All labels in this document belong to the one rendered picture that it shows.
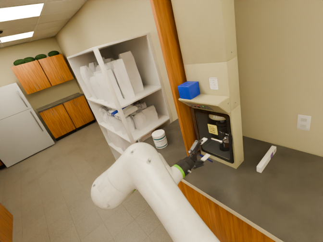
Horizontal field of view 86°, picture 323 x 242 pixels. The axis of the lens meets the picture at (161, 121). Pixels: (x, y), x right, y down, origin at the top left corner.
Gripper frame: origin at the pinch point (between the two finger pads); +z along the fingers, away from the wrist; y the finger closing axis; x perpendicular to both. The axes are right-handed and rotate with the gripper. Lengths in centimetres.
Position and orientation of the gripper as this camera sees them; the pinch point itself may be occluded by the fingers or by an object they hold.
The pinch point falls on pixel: (206, 147)
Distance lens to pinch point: 120.9
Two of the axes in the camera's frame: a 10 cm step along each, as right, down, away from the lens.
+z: 7.4, -4.6, 4.9
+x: -6.2, -1.9, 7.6
